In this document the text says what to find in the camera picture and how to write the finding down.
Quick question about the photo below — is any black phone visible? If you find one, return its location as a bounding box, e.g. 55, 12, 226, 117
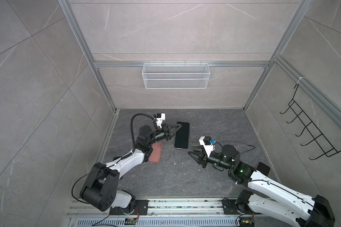
256, 162, 271, 176
174, 122, 190, 149

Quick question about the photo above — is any white wire mesh basket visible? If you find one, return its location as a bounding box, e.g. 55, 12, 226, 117
142, 63, 210, 89

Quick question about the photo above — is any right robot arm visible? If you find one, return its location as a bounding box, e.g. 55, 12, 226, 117
188, 144, 335, 227

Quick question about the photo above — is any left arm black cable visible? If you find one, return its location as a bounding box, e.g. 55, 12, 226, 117
130, 113, 155, 152

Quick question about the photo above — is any pink phone case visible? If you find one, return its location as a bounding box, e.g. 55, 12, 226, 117
148, 142, 163, 163

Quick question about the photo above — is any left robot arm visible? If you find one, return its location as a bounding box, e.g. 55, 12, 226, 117
79, 123, 181, 214

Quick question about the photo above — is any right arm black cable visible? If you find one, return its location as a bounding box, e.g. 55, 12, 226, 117
214, 141, 256, 156

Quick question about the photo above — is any black wire hook rack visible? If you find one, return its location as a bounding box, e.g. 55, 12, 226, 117
280, 84, 341, 160

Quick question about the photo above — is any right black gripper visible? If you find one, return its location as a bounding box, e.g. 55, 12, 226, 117
188, 145, 233, 173

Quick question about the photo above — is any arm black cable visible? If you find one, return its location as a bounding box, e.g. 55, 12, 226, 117
214, 141, 256, 156
130, 113, 155, 152

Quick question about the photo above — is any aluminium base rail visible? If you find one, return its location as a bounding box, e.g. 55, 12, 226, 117
65, 197, 288, 227

